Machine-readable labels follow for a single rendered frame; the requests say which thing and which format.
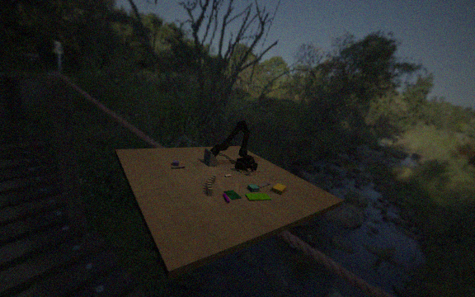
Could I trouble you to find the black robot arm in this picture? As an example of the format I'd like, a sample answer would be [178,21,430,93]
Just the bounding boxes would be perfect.
[210,120,255,165]

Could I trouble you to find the teal rectangular block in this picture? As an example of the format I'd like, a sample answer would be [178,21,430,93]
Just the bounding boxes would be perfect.
[247,184,260,192]

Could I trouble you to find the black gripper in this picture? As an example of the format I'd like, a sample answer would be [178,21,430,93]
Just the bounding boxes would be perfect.
[235,161,258,171]

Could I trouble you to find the yellow rectangular block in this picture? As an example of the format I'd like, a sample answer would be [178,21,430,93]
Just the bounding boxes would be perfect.
[272,183,287,195]

